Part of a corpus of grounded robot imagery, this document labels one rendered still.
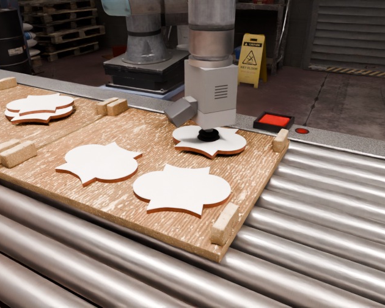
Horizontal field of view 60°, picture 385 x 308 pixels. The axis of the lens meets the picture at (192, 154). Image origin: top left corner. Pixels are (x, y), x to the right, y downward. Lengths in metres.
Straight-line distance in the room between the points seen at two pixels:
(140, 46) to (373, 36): 4.35
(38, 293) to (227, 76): 0.40
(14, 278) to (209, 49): 0.41
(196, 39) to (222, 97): 0.10
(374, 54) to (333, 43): 0.55
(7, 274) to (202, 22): 0.43
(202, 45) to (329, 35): 4.75
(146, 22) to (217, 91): 0.66
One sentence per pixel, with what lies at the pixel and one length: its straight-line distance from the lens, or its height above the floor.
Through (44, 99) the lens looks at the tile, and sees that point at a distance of 0.88.
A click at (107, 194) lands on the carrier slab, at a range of 0.51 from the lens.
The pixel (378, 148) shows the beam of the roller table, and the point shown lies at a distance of 0.77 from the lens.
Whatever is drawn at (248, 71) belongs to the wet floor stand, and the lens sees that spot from 4.27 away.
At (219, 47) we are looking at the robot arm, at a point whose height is 1.12.
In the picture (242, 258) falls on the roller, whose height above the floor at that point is 0.92.
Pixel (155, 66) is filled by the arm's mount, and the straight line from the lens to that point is 1.16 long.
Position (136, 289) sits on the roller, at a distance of 0.40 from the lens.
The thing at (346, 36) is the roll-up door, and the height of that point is 0.50.
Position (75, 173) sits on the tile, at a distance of 0.56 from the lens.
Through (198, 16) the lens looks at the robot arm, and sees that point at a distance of 0.55.
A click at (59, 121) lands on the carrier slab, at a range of 0.80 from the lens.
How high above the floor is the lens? 1.22
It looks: 28 degrees down
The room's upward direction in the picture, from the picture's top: straight up
